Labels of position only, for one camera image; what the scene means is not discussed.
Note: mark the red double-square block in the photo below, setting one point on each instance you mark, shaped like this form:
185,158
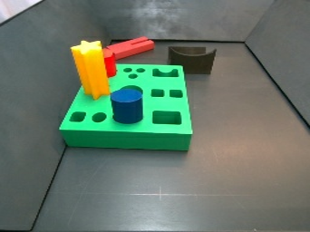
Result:
131,47

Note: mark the green foam shape board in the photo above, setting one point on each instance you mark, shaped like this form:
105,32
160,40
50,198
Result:
165,129

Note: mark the blue cylinder block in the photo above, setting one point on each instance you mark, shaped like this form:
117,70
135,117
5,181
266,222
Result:
127,106

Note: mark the black arch block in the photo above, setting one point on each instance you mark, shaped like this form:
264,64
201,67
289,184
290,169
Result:
196,59

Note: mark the red cylinder block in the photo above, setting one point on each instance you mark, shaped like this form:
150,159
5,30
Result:
110,62

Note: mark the yellow star prism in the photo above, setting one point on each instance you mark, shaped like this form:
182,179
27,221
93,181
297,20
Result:
91,68

